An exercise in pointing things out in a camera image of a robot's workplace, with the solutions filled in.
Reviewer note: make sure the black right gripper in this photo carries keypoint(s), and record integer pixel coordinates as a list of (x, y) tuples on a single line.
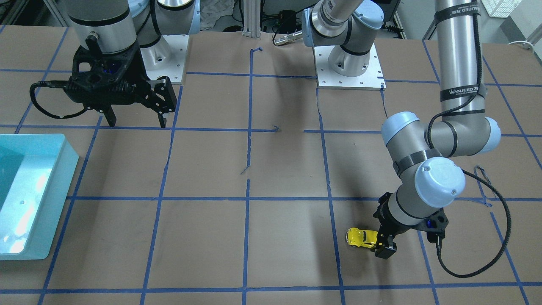
[(160, 95)]

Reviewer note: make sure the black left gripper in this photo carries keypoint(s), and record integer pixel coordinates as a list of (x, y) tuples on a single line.
[(385, 220)]

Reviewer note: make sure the yellow beetle toy car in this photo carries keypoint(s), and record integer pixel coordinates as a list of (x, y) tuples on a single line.
[(356, 237)]

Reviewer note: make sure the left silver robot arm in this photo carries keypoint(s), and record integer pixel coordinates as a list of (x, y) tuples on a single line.
[(421, 153)]

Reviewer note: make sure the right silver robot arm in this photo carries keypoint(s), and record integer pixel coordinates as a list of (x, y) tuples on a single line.
[(117, 24)]

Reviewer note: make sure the light blue plastic bin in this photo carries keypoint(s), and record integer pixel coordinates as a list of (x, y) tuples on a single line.
[(35, 174)]

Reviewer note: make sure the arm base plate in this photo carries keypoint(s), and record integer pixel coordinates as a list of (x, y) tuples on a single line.
[(337, 69), (167, 58)]

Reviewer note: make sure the aluminium frame post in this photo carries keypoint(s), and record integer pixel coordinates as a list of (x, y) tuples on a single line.
[(251, 18)]

